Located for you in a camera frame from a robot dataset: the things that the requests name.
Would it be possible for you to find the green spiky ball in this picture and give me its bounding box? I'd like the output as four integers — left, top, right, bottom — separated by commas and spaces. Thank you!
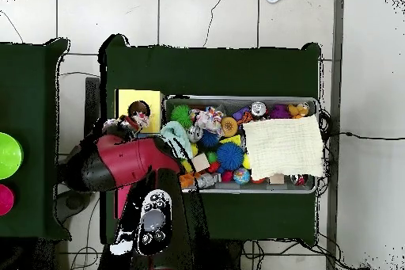
169, 104, 194, 129

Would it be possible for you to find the plain wooden cube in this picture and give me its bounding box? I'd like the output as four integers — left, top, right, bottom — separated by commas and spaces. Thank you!
191, 153, 210, 172

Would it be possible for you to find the wooden box with three holes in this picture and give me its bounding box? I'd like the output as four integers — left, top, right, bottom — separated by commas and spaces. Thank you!
113, 88, 165, 220

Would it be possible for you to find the dark grey floor pedal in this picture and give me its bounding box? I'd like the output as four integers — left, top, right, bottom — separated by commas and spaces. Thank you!
55, 190, 93, 223

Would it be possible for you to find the wire mesh bin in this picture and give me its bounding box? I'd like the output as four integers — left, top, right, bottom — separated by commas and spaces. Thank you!
161, 93, 319, 194

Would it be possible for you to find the light blue muslin cloth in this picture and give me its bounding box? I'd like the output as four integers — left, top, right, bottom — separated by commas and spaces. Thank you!
160, 120, 194, 160

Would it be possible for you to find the toy burger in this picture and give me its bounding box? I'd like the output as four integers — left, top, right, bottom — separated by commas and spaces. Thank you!
220, 116, 239, 138

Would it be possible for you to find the large blue spiky ball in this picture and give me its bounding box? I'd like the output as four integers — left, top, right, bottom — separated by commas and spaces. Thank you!
215, 141, 244, 171

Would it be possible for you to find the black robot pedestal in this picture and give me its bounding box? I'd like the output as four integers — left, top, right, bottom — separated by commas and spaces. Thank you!
208, 239, 244, 270

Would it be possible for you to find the globe print ball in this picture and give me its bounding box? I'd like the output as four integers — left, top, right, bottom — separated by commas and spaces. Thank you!
233, 167, 252, 185

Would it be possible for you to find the silver grey plastic toy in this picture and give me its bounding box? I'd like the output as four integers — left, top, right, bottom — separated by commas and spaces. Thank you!
195, 172, 222, 189

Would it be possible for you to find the green covered side table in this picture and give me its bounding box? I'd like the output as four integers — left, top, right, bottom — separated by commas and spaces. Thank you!
0, 37, 72, 241

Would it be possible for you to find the pink round bowl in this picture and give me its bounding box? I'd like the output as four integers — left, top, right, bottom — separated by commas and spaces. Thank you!
0, 183, 16, 217

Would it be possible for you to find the cream muslin cloth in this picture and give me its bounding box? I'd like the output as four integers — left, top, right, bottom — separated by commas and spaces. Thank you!
242, 114, 327, 182

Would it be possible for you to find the silver drink can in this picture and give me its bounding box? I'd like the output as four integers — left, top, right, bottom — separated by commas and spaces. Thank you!
250, 101, 267, 117

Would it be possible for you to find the bright green round bowl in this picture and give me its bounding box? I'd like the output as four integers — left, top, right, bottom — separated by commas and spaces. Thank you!
0, 131, 25, 181

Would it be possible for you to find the long black cable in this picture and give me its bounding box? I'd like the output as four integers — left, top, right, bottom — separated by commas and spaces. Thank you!
322, 130, 405, 142

